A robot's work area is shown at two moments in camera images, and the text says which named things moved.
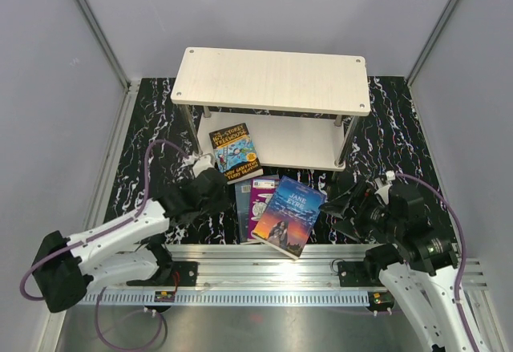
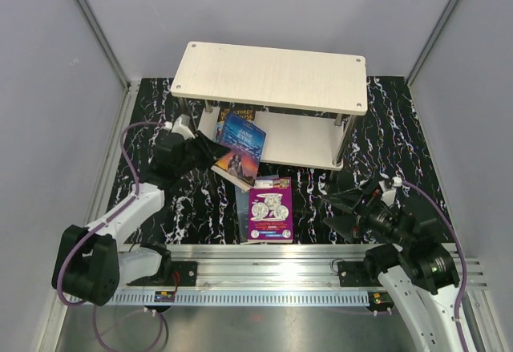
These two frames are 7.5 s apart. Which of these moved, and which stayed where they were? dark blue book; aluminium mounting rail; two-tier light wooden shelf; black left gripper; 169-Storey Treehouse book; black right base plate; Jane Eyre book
Moved: 169-Storey Treehouse book; black left gripper; Jane Eyre book
Stayed: aluminium mounting rail; two-tier light wooden shelf; black right base plate; dark blue book
